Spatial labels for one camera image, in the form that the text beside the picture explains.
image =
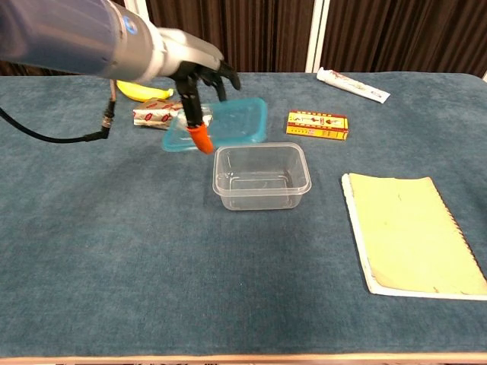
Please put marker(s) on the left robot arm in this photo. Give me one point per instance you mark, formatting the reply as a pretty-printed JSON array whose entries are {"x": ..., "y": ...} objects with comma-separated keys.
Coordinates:
[{"x": 76, "y": 34}]

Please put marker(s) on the yellow banana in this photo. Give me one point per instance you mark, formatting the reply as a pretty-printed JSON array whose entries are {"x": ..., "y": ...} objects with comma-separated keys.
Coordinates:
[{"x": 144, "y": 93}]

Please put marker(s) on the dark brown curtain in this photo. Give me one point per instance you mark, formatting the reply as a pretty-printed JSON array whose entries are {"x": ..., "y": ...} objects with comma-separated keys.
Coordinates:
[{"x": 266, "y": 34}]

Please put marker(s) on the gold red foil snack wrapper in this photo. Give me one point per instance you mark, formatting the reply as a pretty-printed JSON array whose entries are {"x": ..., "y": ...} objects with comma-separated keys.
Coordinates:
[{"x": 152, "y": 114}]

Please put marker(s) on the teal table cloth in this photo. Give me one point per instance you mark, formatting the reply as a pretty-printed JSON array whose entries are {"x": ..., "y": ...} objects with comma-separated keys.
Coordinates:
[{"x": 228, "y": 285}]

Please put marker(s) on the yellow red small carton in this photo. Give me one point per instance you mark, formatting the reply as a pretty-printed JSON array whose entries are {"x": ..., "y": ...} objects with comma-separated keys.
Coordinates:
[{"x": 317, "y": 125}]

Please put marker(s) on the clear plastic container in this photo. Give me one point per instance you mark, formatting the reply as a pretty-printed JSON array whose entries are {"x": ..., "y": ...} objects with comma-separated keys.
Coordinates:
[{"x": 262, "y": 192}]

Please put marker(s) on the white toothpaste tube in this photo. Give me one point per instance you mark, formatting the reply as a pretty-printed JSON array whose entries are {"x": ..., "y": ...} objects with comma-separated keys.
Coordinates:
[{"x": 350, "y": 85}]

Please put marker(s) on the white frame post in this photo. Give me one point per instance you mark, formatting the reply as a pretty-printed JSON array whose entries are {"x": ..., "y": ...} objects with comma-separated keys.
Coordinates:
[
  {"x": 139, "y": 7},
  {"x": 317, "y": 38},
  {"x": 485, "y": 75}
]

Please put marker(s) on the yellow spiral notebook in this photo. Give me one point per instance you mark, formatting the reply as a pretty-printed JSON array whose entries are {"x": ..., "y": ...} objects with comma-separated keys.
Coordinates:
[{"x": 403, "y": 235}]

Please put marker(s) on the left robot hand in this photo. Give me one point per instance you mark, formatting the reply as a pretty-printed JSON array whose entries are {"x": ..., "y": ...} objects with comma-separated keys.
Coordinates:
[{"x": 190, "y": 53}]

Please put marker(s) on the blue plastic lid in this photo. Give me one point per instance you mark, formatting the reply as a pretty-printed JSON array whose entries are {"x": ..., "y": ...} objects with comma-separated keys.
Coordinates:
[{"x": 236, "y": 121}]

